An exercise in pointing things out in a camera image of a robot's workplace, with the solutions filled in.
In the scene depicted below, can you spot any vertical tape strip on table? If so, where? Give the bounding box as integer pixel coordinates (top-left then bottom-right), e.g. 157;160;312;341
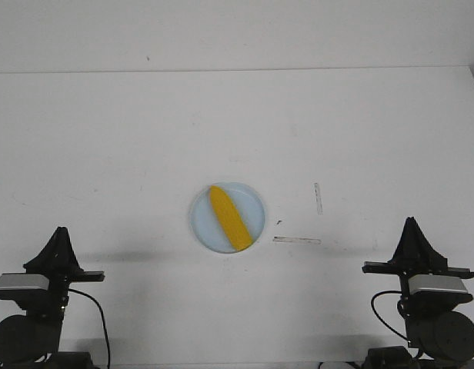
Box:
314;182;323;216

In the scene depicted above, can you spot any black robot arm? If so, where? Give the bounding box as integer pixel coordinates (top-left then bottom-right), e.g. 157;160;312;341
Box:
362;217;474;368
0;227;112;368

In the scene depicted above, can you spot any horizontal tape strip on table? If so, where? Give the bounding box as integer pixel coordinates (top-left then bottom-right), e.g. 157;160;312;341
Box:
272;236;322;245

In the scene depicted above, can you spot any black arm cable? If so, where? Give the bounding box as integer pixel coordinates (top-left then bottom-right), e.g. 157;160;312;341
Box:
67;288;112;366
370;290;411;341

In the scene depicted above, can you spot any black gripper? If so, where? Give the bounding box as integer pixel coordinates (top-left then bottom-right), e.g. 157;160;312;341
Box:
23;227;105;304
362;217;474;295

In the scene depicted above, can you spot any light blue round plate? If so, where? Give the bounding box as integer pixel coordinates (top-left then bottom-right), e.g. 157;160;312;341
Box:
189;182;265;254

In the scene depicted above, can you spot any yellow corn cob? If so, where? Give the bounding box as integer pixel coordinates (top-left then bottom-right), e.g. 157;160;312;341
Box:
209;185;253;251

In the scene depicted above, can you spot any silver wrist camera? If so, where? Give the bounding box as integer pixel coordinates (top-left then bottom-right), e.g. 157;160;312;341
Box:
0;273;49;301
408;274;473;302

